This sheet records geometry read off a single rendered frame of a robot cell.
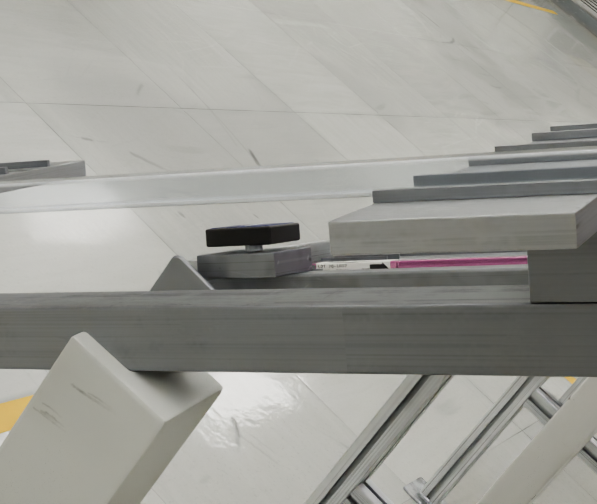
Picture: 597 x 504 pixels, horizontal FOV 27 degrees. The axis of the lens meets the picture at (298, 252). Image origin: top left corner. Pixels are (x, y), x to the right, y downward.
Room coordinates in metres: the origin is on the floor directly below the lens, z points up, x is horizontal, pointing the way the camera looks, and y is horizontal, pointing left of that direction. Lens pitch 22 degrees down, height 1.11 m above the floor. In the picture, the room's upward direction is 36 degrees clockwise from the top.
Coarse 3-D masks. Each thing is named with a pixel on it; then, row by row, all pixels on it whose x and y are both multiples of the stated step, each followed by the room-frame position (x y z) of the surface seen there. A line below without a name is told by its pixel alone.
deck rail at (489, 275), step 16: (304, 272) 0.76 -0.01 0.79; (320, 272) 0.76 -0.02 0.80; (336, 272) 0.75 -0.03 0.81; (352, 272) 0.75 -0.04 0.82; (368, 272) 0.75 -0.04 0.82; (384, 272) 0.74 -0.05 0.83; (400, 272) 0.74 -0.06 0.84; (416, 272) 0.74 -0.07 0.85; (432, 272) 0.73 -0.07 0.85; (448, 272) 0.73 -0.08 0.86; (464, 272) 0.73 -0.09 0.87; (480, 272) 0.73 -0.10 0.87; (496, 272) 0.72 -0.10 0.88; (512, 272) 0.72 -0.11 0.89; (224, 288) 0.77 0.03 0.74; (240, 288) 0.77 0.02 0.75; (256, 288) 0.76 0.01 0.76; (272, 288) 0.76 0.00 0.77; (288, 288) 0.76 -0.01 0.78
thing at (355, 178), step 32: (352, 160) 0.40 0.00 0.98; (384, 160) 0.39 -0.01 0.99; (416, 160) 0.38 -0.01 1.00; (448, 160) 0.38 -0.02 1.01; (480, 160) 0.38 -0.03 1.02; (512, 160) 0.38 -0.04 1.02; (544, 160) 0.38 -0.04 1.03; (576, 160) 0.38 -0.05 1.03; (0, 192) 0.41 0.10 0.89; (32, 192) 0.41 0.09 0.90; (64, 192) 0.41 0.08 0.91; (96, 192) 0.40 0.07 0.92; (128, 192) 0.40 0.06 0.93; (160, 192) 0.40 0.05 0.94; (192, 192) 0.40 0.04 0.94; (224, 192) 0.39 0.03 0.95; (256, 192) 0.39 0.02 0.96; (288, 192) 0.39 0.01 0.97; (320, 192) 0.39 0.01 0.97; (352, 192) 0.39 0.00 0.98
